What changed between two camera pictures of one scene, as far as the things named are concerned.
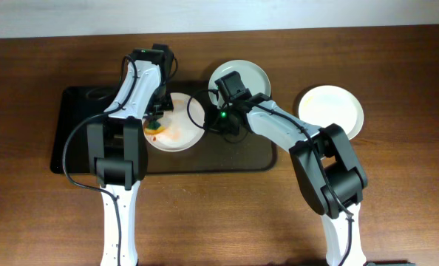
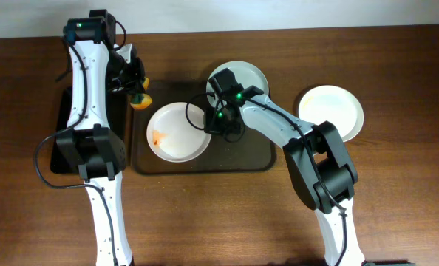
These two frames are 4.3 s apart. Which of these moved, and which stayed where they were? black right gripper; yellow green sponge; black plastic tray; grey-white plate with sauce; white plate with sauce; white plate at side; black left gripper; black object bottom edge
Moved: white plate with sauce; yellow green sponge; black left gripper
Stayed: white plate at side; grey-white plate with sauce; black object bottom edge; black right gripper; black plastic tray
